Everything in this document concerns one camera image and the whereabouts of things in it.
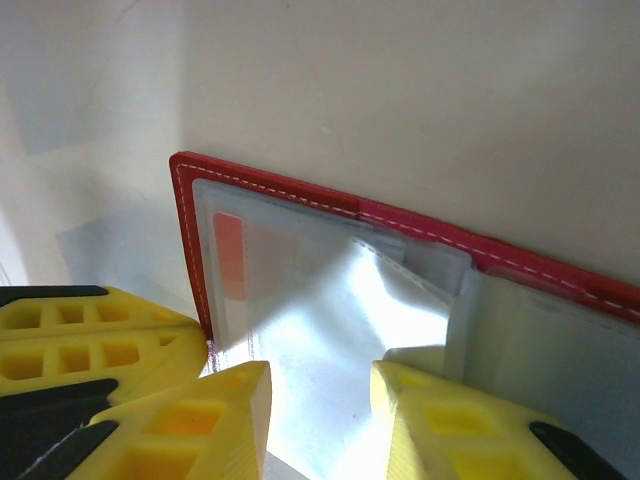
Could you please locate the red card holder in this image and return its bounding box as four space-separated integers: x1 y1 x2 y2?
168 150 640 480

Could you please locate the red pink printed card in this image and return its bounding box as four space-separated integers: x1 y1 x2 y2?
212 212 247 302

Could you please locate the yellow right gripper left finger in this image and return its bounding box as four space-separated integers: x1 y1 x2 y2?
29 360 274 480

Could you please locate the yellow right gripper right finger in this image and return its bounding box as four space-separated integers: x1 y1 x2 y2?
369 360 640 480

